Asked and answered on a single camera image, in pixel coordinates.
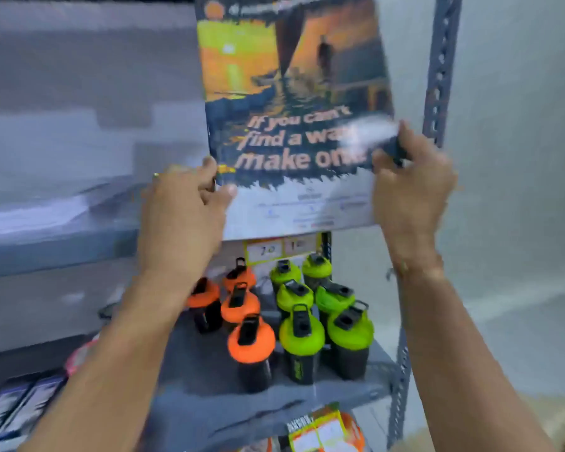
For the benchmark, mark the person's left hand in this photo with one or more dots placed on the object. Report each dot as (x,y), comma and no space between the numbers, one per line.
(179,221)

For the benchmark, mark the person's right hand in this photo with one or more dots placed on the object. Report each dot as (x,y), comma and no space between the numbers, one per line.
(412,197)

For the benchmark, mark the person's right thumb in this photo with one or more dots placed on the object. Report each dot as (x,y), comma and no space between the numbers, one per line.
(383,167)

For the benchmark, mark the person's left thumb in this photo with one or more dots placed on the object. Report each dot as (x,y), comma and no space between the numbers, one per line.
(223,195)

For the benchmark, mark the sunset picture poster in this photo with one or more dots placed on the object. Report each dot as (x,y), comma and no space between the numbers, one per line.
(292,89)

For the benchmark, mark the person's right forearm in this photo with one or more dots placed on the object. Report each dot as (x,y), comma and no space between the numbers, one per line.
(456,362)

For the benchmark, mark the person's left forearm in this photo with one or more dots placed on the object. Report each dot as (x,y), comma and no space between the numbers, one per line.
(117,362)

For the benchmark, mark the yellow shelf price label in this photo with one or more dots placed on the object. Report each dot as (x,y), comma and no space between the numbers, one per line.
(282,248)

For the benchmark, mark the orange-lid black shaker bottle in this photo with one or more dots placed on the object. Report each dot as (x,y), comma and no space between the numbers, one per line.
(205,301)
(240,276)
(239,305)
(250,345)

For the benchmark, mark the thread wrist band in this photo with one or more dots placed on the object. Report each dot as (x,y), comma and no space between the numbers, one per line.
(419,270)

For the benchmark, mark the group of green-lid shaker bottles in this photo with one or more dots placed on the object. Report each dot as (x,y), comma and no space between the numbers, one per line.
(302,336)

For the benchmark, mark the grey metal shelving rack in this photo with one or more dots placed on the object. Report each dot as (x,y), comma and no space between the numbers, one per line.
(193,390)

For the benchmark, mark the pink round packet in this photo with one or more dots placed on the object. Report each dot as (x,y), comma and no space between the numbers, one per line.
(80,357)

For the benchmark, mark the orange product packet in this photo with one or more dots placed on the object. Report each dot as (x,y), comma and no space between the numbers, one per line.
(327,430)

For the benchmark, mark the black flat product box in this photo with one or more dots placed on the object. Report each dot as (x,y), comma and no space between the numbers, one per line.
(33,404)
(2,409)

